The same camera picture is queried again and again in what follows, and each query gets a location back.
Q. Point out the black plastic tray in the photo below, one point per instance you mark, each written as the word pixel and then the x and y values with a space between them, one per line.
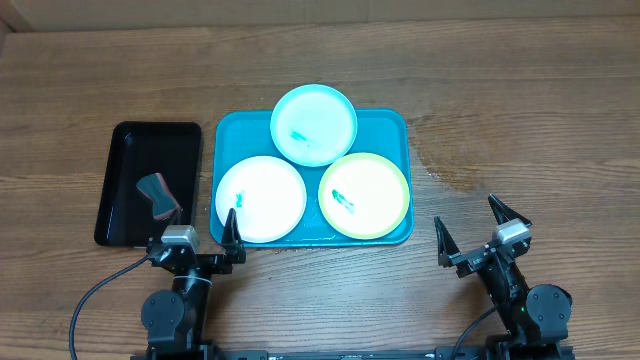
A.
pixel 139 149

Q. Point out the light blue plate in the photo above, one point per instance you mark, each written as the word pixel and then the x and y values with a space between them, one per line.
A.
pixel 313 125

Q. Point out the teal plastic tray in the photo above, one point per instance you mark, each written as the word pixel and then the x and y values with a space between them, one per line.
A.
pixel 244 134

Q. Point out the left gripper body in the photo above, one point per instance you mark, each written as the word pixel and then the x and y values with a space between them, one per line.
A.
pixel 209 265

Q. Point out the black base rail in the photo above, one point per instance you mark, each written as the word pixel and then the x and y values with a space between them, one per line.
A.
pixel 439 353

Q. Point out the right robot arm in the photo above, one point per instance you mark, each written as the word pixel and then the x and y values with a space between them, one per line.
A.
pixel 535 318

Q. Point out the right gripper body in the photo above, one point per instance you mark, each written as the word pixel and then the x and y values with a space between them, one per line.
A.
pixel 466 262

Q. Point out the pink plate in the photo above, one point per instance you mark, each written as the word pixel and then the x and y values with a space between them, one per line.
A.
pixel 267 194

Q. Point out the yellow-green plate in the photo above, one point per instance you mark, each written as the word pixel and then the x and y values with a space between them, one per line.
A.
pixel 364 196

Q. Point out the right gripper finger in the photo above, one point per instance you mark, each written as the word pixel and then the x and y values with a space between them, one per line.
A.
pixel 504 213
pixel 447 248

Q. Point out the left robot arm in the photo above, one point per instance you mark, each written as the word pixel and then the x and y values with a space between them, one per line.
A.
pixel 175 318

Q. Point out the black and red sponge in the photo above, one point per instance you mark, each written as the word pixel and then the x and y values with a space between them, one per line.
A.
pixel 163 203

